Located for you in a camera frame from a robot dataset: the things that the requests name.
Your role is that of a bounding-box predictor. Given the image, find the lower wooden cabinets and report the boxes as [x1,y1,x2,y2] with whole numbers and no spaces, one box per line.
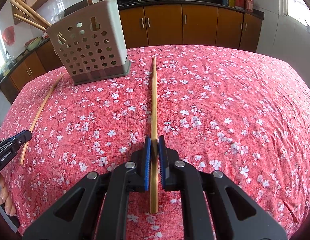
[0,2,264,102]

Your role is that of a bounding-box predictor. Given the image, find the red floral tablecloth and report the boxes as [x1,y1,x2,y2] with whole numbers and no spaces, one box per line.
[0,46,310,236]

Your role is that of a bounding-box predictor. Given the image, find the red plastic bag on wall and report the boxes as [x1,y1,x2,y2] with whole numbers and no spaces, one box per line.
[2,26,15,46]

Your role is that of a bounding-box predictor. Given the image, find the green bowl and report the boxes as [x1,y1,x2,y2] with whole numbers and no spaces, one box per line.
[25,36,43,51]

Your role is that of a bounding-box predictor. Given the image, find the beige perforated utensil holder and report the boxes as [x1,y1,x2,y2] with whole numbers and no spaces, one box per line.
[46,0,131,85]

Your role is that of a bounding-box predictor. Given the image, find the person's left hand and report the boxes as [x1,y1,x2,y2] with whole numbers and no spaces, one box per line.
[0,174,16,217]

